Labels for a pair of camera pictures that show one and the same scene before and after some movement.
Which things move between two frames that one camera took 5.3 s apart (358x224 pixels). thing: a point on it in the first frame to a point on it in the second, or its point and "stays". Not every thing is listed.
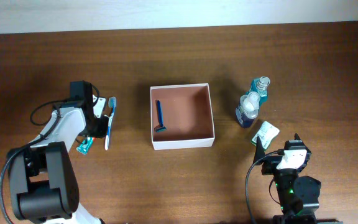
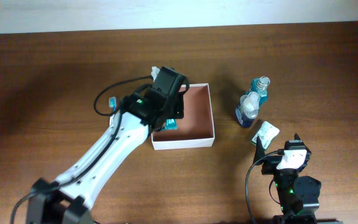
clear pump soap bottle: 248,109 stays
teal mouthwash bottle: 260,86 stays
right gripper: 270,163 stays
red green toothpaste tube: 85,145 to 171,124
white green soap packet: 268,133 stays
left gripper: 102,131 to 178,111
